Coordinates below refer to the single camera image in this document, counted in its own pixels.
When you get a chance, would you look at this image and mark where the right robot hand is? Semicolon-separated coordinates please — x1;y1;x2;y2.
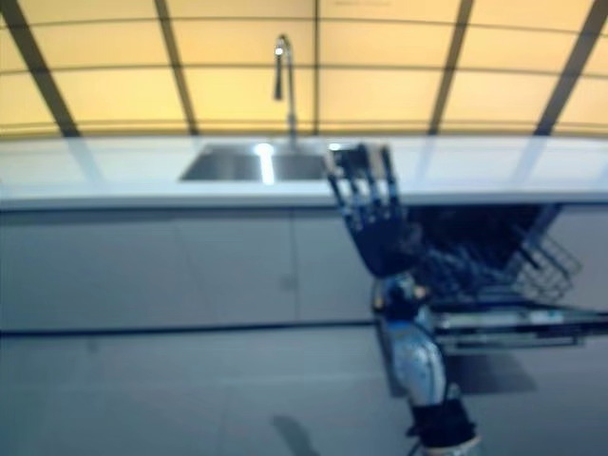
325;142;425;278

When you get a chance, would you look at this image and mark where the open dishwasher door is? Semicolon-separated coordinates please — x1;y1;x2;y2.
427;303;608;355

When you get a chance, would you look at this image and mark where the stainless steel sink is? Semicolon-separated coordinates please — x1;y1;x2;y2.
178;143;339;182

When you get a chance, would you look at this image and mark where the chrome kitchen faucet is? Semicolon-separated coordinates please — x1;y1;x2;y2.
272;33;299;149

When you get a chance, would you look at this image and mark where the grey base cabinet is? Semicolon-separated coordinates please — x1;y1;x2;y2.
0;204;381;333

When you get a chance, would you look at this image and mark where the white countertop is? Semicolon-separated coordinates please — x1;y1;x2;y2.
0;136;608;212

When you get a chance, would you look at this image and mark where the wire dishwasher rack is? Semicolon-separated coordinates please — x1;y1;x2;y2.
408;203;584;305

